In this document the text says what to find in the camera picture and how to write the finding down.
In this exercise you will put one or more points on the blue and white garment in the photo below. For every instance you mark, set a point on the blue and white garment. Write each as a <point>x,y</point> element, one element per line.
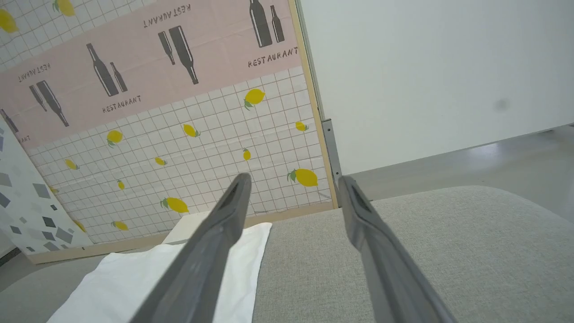
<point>125,287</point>

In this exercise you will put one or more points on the white box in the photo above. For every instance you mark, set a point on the white box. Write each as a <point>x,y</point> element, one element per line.
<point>184,229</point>

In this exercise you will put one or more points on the grey fabric sofa seat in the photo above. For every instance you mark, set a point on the grey fabric sofa seat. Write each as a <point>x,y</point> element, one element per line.
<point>471,251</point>

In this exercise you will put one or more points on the lemon print partition panel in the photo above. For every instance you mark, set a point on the lemon print partition panel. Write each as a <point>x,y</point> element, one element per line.
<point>179,112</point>

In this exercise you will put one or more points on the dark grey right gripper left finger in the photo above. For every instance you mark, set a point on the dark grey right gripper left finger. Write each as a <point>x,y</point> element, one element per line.
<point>206,260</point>

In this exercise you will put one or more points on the grey terrazzo print panel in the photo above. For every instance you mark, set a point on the grey terrazzo print panel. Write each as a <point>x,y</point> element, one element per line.
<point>27,206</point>

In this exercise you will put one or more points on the grey metal panel support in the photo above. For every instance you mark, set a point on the grey metal panel support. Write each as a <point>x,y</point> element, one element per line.
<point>332,148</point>

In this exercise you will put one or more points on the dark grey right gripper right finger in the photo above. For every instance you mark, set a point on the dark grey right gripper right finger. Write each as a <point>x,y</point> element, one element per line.
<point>385,273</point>

